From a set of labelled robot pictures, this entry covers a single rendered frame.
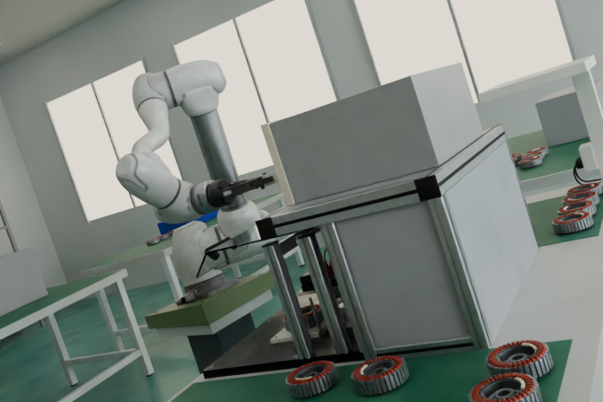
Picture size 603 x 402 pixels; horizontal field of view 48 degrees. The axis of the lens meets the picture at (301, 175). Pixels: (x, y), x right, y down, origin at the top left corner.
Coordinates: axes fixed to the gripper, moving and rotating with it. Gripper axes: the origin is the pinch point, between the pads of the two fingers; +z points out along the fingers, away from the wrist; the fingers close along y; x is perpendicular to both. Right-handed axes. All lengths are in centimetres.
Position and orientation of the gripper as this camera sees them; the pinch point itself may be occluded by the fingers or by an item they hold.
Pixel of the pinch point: (275, 177)
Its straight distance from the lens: 178.6
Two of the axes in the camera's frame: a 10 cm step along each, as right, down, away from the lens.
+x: -3.1, -9.5, -0.7
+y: -4.6, 2.2, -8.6
